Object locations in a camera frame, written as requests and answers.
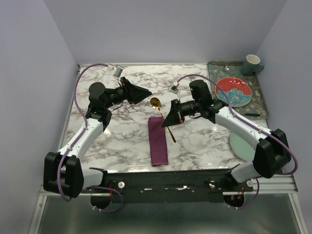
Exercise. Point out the gold knife on placemat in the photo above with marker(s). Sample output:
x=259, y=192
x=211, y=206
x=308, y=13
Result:
x=216, y=63

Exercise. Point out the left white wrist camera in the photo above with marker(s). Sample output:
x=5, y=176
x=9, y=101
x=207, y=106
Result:
x=116, y=71

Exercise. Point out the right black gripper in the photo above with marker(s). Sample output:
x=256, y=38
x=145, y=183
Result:
x=174, y=117

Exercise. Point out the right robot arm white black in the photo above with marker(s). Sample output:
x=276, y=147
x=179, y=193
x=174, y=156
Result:
x=271, y=147

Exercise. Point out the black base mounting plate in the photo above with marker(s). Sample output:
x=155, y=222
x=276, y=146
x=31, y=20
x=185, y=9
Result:
x=170, y=186

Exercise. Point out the aluminium frame rail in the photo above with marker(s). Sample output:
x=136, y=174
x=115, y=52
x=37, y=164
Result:
x=269, y=209

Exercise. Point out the gold spoon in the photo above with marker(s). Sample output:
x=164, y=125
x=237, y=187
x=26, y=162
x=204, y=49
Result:
x=156, y=104

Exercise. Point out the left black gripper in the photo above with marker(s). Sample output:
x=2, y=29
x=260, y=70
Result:
x=134, y=94

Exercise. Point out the floral teal placemat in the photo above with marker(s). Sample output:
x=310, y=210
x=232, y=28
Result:
x=257, y=103

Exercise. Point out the red and teal plate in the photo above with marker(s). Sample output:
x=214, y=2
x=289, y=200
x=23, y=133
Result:
x=237, y=90

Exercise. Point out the dark teal mug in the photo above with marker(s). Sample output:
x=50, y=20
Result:
x=252, y=64

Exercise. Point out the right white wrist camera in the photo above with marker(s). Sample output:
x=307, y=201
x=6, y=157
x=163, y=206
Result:
x=174, y=89

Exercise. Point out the light green plate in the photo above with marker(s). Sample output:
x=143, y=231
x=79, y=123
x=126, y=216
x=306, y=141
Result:
x=241, y=148

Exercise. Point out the purple cloth napkin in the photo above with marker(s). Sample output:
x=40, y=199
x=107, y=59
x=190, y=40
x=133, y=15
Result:
x=157, y=141

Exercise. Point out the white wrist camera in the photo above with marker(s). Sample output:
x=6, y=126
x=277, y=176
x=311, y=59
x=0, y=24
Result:
x=116, y=71
x=174, y=89

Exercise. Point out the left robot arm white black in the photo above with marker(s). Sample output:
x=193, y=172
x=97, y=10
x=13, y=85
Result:
x=63, y=172

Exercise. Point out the silver spoon on placemat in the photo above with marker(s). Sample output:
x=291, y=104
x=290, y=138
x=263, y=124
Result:
x=227, y=70

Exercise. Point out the green handled knife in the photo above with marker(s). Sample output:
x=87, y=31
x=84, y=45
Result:
x=252, y=114

